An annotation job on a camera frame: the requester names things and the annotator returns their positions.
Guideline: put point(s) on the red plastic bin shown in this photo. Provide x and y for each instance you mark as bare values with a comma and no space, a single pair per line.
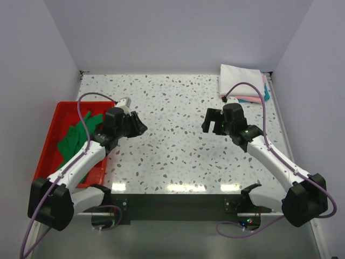
64,117

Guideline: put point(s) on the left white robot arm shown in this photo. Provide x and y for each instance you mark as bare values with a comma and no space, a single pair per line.
53,201

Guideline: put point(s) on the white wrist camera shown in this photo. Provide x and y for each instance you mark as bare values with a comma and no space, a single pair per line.
124,104
230,100

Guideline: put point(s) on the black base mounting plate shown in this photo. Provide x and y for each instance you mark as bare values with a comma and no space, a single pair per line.
175,207

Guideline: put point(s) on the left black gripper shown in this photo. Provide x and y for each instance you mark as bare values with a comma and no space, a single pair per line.
138,128

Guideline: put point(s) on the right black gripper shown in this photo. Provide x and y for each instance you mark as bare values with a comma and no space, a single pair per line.
213,115

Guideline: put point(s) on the folded pink t shirt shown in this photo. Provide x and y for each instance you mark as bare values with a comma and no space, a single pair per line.
264,81

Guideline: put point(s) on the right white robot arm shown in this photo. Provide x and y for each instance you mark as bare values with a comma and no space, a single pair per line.
306,194

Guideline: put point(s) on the folded white t shirt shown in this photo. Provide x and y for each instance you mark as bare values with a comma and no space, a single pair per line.
232,75

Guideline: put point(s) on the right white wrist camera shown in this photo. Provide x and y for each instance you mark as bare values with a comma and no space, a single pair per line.
230,100

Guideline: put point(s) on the green t shirt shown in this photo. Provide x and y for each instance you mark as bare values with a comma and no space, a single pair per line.
76,136

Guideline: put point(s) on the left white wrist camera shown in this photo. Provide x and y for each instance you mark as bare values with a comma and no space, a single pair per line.
124,104

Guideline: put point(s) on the folded teal t shirt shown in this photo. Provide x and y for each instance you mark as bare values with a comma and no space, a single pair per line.
250,99

